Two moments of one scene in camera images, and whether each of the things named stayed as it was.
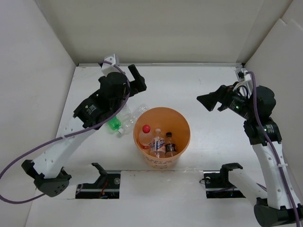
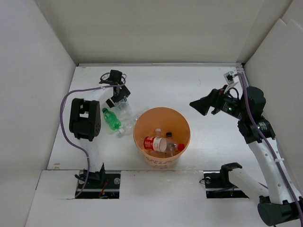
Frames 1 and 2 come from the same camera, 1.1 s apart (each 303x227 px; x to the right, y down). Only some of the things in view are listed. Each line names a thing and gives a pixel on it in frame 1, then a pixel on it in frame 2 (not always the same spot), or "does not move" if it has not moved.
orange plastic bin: (168, 120) does not move
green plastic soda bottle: (114, 123) does not move
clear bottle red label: (146, 138) to (161, 144)
